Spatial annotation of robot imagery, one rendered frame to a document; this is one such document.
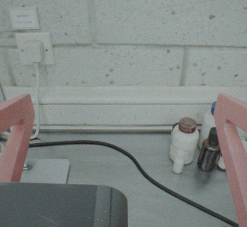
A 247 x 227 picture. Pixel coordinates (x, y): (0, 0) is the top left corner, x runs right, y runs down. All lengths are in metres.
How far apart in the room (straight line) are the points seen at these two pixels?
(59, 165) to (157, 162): 0.23
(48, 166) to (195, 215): 0.34
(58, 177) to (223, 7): 0.53
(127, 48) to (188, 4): 0.17
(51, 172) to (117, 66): 0.30
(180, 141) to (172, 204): 0.14
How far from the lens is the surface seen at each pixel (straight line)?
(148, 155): 0.65
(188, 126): 0.58
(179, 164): 0.60
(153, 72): 0.66
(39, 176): 0.62
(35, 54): 0.64
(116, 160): 0.64
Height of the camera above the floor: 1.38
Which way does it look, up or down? 36 degrees down
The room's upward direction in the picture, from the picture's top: straight up
